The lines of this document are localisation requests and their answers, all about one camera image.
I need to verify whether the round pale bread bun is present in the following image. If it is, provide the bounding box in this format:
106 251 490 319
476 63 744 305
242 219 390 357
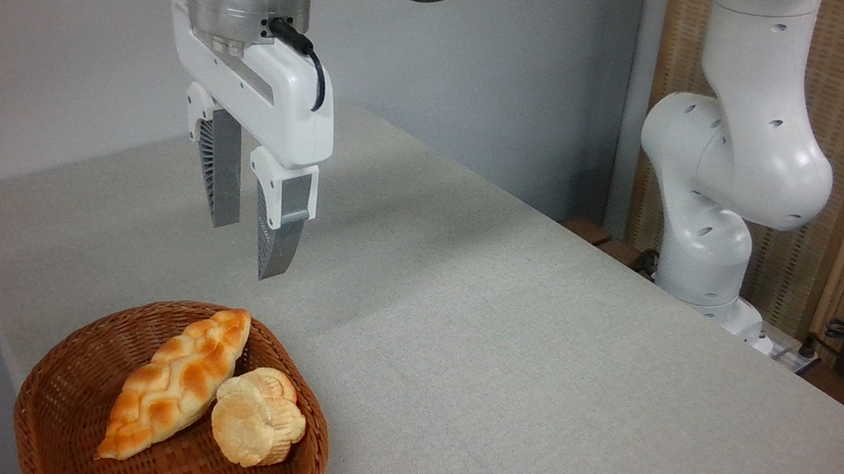
204 360 314 474

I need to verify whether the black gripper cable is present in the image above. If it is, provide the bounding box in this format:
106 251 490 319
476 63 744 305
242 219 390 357
256 15 336 113

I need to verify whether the brown wicker basket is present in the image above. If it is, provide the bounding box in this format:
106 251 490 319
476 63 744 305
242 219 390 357
4 277 348 474

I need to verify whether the braided golden bread loaf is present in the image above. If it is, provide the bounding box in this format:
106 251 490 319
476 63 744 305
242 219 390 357
95 291 253 474

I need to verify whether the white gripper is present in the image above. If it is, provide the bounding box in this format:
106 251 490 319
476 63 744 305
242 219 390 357
122 0 356 289

